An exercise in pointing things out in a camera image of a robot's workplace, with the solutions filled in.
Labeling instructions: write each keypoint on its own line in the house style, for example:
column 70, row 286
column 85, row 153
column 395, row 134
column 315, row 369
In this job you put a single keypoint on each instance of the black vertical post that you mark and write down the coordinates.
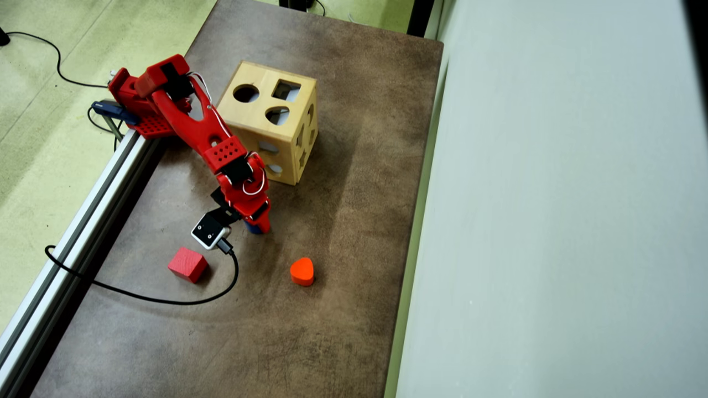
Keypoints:
column 420, row 16

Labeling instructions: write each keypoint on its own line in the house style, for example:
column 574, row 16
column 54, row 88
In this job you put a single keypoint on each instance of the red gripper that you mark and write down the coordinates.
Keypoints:
column 262, row 215

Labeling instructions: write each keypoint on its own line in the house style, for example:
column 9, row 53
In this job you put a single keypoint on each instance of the blue cylinder block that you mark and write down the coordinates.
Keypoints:
column 252, row 228

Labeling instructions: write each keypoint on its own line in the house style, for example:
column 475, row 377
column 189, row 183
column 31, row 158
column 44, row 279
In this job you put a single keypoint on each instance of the red robot arm base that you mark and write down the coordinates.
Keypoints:
column 152, row 126

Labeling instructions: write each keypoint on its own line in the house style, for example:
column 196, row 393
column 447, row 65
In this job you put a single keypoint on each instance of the aluminium profile rail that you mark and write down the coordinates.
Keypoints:
column 88, row 221

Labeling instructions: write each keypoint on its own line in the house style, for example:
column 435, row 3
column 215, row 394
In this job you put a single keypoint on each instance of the small black floor object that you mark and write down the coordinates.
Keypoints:
column 3, row 37

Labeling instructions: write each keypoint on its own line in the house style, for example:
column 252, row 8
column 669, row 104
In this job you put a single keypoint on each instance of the wooden shape sorter box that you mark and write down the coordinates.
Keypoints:
column 260, row 74

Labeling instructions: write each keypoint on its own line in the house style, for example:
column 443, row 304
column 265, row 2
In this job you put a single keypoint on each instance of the blue clamp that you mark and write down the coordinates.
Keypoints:
column 110, row 109

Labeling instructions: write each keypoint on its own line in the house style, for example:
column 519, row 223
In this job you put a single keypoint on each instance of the orange heart-shaped block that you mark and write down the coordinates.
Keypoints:
column 301, row 271

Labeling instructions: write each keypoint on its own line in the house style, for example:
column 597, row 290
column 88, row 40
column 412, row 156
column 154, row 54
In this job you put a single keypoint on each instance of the red robot arm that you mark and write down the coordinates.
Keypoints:
column 188, row 121

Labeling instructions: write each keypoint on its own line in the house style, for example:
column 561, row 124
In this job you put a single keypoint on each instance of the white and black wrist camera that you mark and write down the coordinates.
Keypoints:
column 209, row 229

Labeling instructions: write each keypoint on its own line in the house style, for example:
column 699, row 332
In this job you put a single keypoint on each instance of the red cube block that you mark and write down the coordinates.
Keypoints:
column 188, row 265

